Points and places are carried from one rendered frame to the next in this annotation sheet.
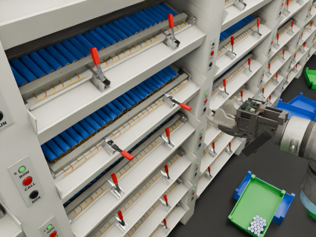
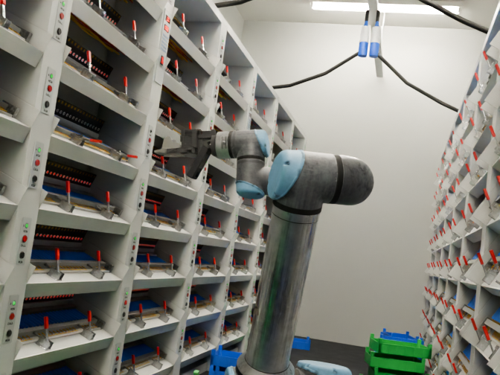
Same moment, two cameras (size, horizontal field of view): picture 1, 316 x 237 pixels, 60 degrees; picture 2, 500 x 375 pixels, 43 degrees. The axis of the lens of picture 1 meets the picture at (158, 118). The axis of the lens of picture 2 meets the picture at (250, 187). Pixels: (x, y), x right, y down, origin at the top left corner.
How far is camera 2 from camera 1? 1.67 m
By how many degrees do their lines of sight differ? 50
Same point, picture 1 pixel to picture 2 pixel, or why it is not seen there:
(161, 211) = (82, 338)
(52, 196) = (49, 123)
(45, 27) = (82, 13)
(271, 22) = (196, 184)
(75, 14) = (93, 20)
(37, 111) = not seen: hidden behind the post
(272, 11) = not seen: hidden behind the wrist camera
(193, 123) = (128, 216)
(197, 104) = (135, 190)
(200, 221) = not seen: outside the picture
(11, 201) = (39, 93)
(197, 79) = (136, 161)
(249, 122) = (191, 137)
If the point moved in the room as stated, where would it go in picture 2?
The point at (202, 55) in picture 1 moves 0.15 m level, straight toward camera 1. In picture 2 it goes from (142, 135) to (146, 129)
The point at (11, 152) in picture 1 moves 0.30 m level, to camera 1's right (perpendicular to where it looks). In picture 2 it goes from (52, 59) to (159, 84)
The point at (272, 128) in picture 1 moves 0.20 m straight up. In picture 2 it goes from (207, 141) to (216, 82)
